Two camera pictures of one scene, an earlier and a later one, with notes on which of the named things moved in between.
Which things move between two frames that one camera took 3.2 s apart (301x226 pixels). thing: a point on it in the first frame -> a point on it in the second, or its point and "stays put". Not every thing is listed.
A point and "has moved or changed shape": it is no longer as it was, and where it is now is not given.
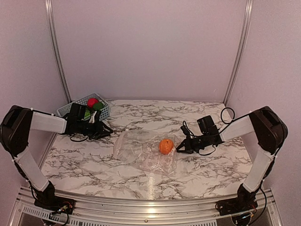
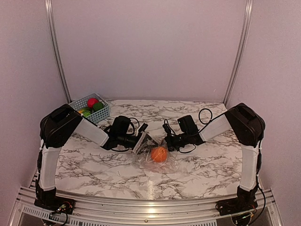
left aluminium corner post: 52,31 stays put
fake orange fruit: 166,146 has moved or changed shape
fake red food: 91,101 stays put
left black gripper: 99,132 -> 145,141
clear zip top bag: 140,148 has moved or changed shape
